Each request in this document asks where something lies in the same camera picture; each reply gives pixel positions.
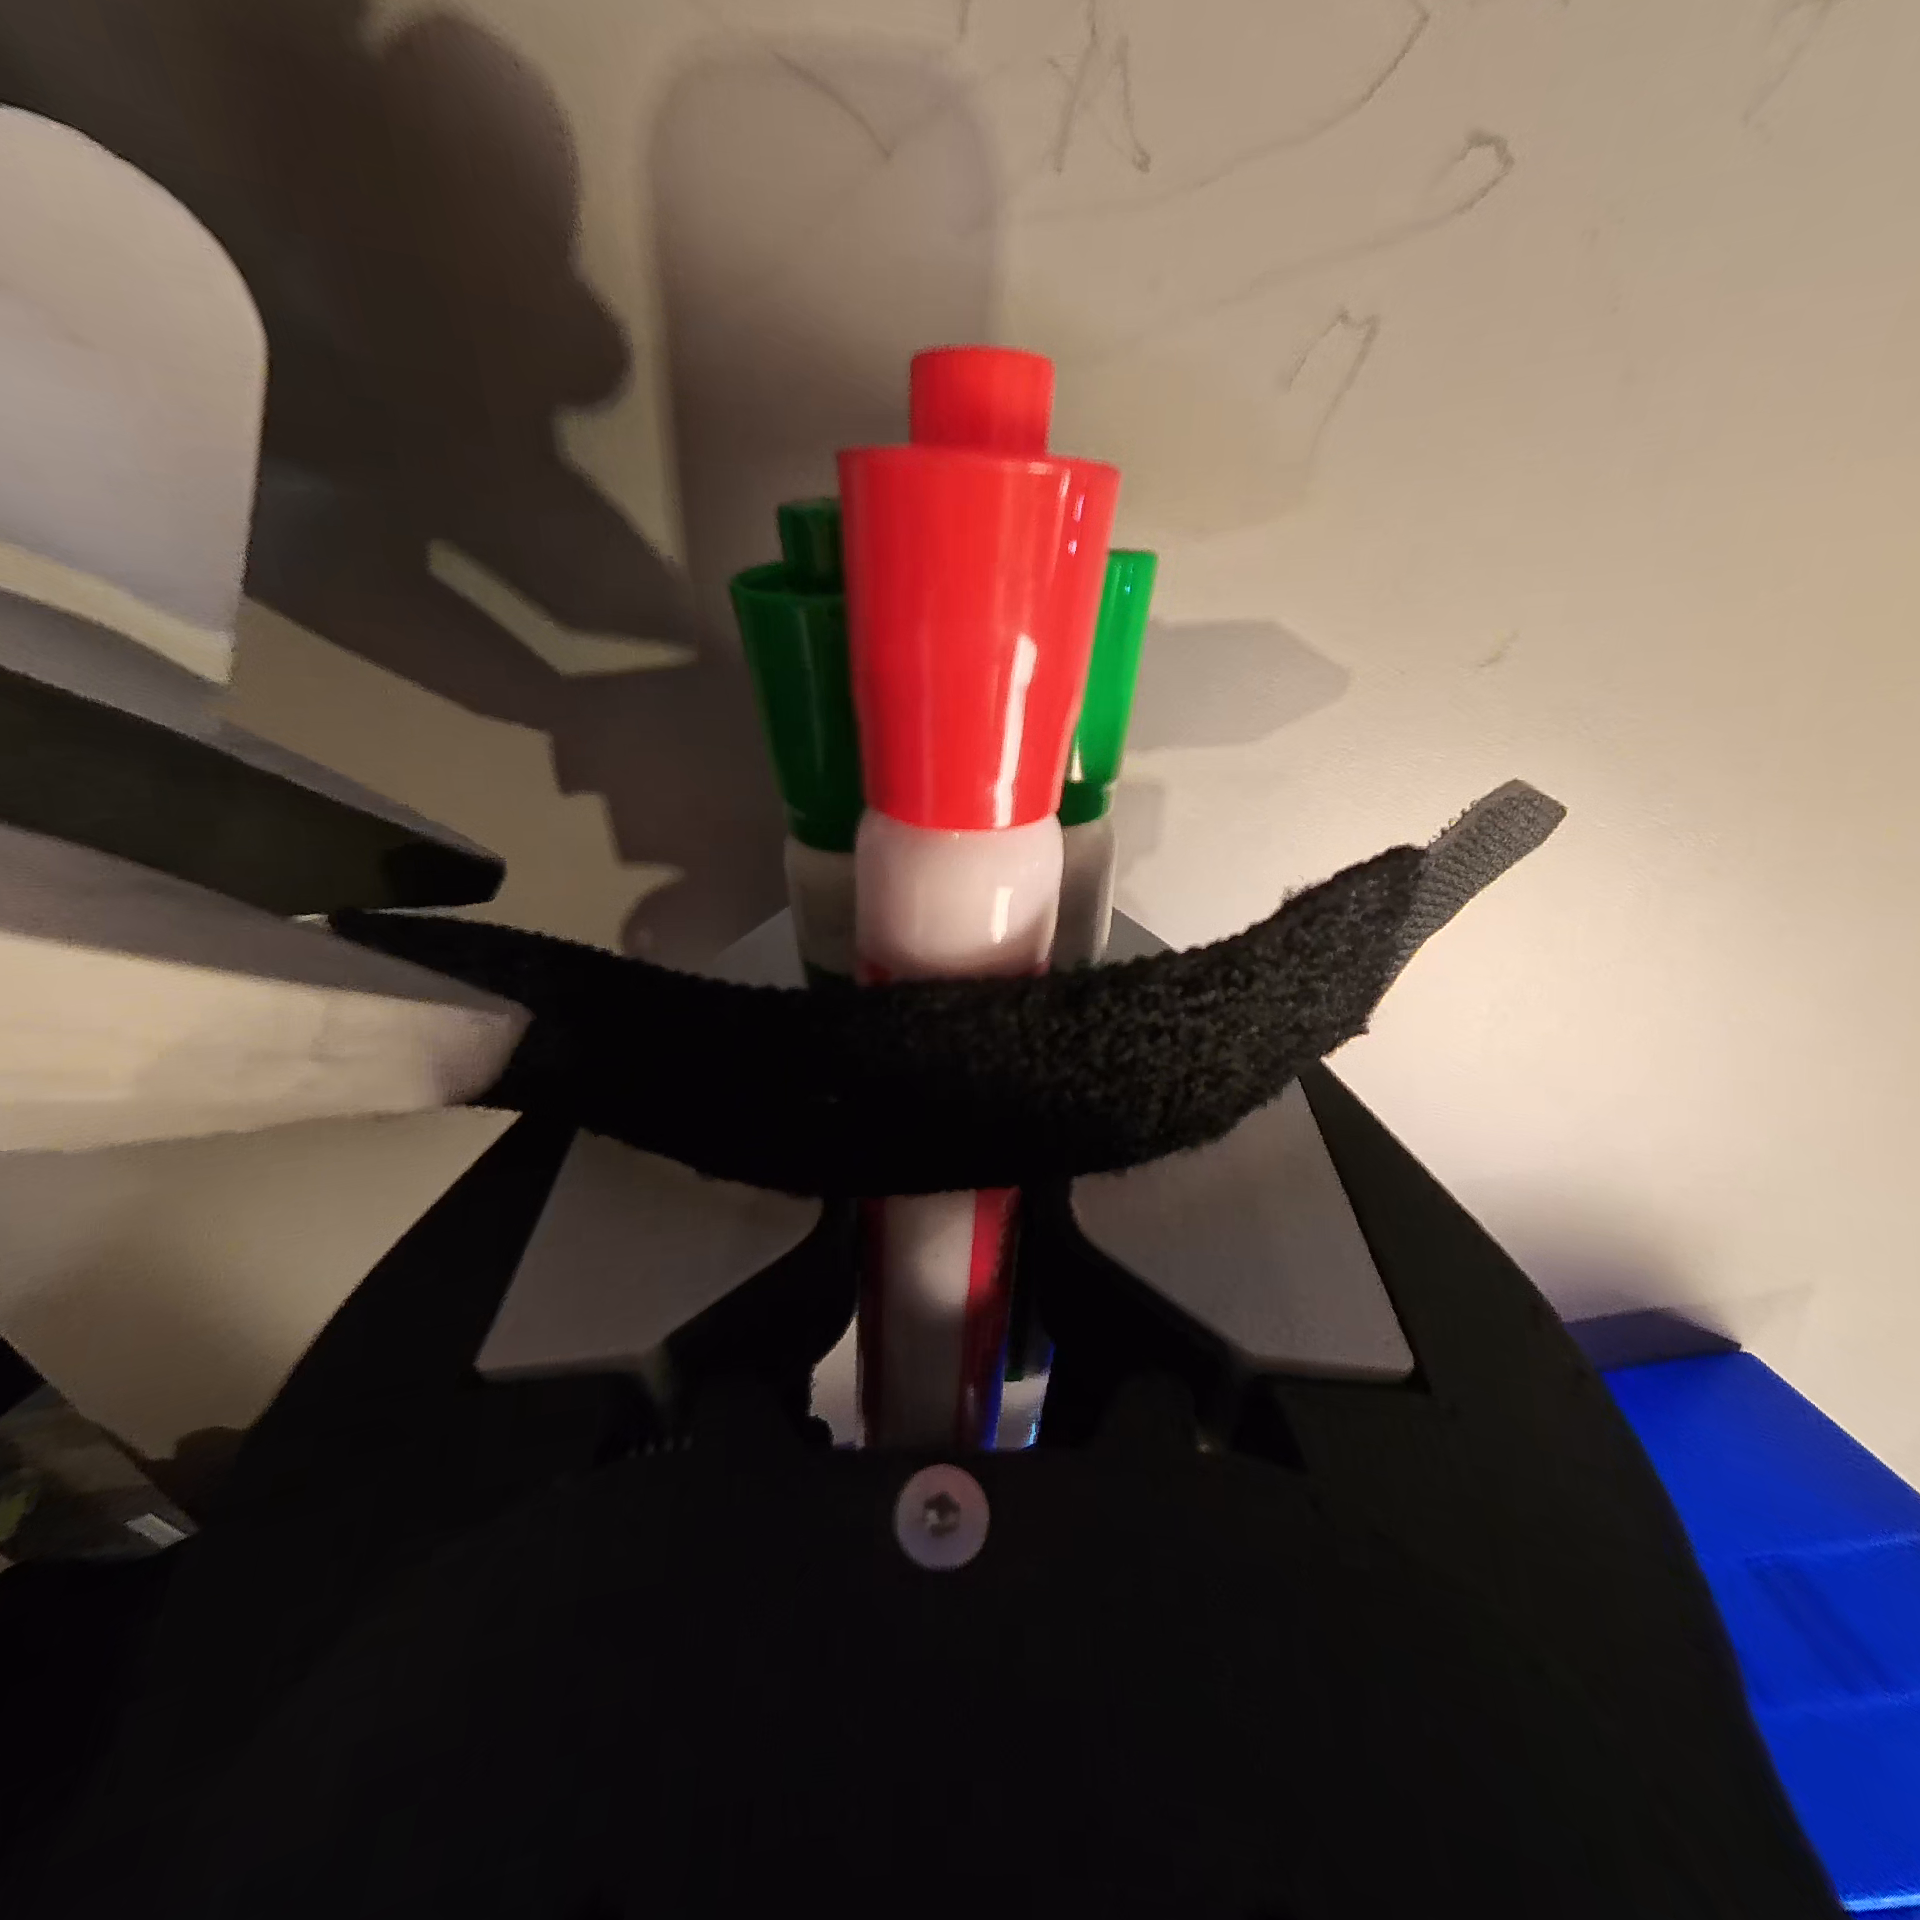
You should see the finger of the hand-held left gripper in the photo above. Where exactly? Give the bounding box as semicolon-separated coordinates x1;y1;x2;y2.
0;106;269;686
0;661;541;1160

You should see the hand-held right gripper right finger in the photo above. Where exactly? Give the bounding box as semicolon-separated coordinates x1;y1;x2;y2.
1052;1080;1422;1436

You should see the green dry erase marker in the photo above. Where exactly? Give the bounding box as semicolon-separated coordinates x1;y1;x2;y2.
729;495;877;976
1052;546;1163;968

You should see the thin black strap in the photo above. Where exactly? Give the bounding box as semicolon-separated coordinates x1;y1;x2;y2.
320;781;1575;1199

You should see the blue plastic bin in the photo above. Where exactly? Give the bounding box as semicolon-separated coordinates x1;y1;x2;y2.
1571;1310;1920;1920

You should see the red dry erase marker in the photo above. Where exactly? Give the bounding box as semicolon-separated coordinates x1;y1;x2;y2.
832;344;1125;1450

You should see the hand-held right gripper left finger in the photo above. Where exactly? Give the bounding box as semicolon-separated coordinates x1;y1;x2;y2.
479;1126;854;1416

